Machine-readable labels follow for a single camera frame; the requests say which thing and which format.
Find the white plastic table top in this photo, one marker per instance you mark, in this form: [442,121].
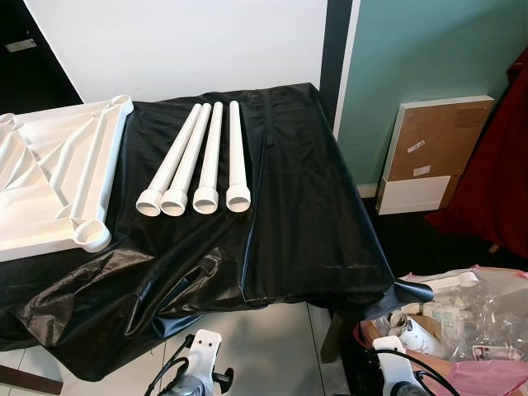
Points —
[49,165]

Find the black plastic sheet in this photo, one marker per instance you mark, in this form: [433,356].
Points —
[305,206]

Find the pink plastic bag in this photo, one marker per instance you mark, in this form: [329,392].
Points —
[487,375]

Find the dark red curtain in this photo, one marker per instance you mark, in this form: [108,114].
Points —
[495,190]

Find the white framed brown board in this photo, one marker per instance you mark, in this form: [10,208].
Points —
[437,140]

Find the black door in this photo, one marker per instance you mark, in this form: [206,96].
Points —
[25,82]

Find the white paper door label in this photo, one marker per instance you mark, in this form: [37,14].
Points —
[21,45]

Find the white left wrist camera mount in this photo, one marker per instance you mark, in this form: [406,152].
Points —
[205,346]

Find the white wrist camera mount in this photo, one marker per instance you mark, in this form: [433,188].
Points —
[205,346]
[394,363]

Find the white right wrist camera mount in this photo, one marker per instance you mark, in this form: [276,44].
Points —
[394,363]

